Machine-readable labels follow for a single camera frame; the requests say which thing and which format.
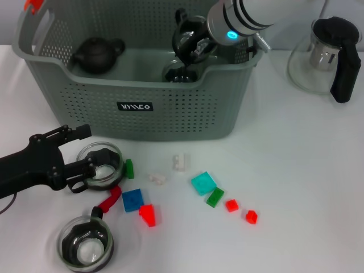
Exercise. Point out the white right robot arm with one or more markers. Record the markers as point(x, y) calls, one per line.
point(250, 14)

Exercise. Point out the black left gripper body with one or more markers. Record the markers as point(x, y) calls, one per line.
point(31, 167)

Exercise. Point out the blue square toy plate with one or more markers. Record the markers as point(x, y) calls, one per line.
point(132, 200)

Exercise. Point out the grey perforated storage bin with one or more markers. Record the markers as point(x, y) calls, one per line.
point(170, 119)

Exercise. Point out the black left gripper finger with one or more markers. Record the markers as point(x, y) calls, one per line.
point(82, 132)
point(82, 170)

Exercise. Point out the dark red curved toy piece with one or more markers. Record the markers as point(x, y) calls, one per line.
point(111, 200)

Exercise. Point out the black ceramic teapot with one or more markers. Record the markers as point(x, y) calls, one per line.
point(95, 57)

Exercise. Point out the translucent green toy brick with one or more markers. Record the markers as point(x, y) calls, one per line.
point(214, 197)

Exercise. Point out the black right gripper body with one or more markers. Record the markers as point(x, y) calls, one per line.
point(206, 47)

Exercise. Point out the small red toy brick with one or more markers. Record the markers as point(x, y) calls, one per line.
point(231, 205)
point(251, 217)

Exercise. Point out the glass teacup with black holder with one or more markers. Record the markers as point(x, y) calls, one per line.
point(185, 31)
point(109, 173)
point(85, 250)
point(176, 75)

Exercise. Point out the white toy brick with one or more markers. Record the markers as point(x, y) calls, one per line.
point(180, 162)
point(157, 179)

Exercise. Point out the teal square toy plate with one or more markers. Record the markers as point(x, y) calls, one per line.
point(203, 183)

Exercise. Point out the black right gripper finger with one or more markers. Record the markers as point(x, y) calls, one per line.
point(188, 61)

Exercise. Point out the red sloped toy brick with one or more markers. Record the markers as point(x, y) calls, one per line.
point(148, 214)

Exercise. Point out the opaque green toy brick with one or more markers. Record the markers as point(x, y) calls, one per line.
point(129, 169)

